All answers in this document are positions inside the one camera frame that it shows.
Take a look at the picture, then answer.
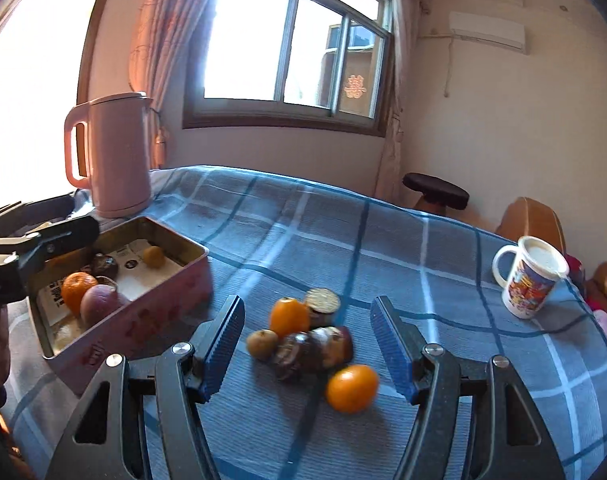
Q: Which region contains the oval orange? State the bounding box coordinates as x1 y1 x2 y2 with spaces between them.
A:
269 297 311 339

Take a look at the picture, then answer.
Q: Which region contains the white mug lid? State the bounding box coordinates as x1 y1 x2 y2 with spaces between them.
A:
519 235 570 279

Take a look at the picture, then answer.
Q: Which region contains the narrow pink curtain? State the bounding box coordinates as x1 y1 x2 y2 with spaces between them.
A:
373 0 424 201

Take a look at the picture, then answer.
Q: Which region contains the wooden framed sliding window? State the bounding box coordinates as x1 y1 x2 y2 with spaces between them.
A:
182 0 395 136

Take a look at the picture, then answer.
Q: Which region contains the red paper window sticker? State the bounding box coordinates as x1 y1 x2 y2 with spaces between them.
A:
343 75 368 100

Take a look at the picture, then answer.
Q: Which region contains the round orange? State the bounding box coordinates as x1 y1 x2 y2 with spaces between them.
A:
325 364 381 415
60 271 100 317

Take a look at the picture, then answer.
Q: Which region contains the maroon passion fruit white patch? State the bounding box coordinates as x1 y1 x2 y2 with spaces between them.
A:
308 325 355 368

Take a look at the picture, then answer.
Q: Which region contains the white air conditioner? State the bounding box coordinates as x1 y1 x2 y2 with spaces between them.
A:
448 10 527 55

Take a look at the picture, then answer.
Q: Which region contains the pink floral cushion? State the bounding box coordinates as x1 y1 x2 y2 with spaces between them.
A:
586 305 607 361

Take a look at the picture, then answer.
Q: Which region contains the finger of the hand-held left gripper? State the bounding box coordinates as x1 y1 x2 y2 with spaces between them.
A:
0 194 76 233
0 215 100 286

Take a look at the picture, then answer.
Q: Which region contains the black round stool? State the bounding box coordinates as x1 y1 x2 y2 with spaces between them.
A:
402 172 470 217

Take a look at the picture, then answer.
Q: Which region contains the wide pink curtain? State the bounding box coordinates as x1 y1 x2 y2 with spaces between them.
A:
128 0 224 168

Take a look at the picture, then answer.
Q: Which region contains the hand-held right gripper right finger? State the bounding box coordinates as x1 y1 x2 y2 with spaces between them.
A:
370 295 567 480

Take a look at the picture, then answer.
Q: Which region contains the wooden framed balcony window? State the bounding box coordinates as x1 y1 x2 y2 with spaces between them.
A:
0 0 119 211

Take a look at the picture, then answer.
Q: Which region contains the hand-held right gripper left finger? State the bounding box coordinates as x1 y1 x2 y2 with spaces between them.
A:
46 294 246 480

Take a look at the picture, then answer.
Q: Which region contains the dark jar with speckled lid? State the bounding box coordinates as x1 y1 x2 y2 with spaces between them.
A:
303 288 342 328

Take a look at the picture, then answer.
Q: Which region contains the dark maroon passion fruit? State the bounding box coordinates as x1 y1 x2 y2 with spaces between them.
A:
273 332 317 382
90 253 119 281

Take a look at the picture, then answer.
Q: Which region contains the purple round fruit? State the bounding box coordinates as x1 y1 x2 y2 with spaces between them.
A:
80 284 129 333

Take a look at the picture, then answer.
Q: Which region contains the blue plaid tablecloth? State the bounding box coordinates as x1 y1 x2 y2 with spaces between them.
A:
0 165 607 480

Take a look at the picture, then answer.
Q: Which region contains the curtain tassel tieback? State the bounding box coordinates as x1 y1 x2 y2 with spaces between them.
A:
150 110 171 168

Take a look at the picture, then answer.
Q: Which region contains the wooden chair back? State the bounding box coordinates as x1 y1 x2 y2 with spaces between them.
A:
494 196 567 256

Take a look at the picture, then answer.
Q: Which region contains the pink electric kettle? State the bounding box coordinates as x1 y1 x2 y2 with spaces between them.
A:
64 91 153 219

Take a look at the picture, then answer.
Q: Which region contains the white printed mug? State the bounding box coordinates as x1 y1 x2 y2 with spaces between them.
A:
492 235 570 320

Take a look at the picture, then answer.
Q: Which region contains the brown pear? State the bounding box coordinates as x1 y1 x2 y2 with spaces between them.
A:
246 329 280 361

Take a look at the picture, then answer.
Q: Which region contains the air conditioner cable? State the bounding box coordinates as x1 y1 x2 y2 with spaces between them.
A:
443 35 457 98

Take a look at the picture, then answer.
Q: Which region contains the pink tin box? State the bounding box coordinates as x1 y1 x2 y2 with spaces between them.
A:
27 216 211 396

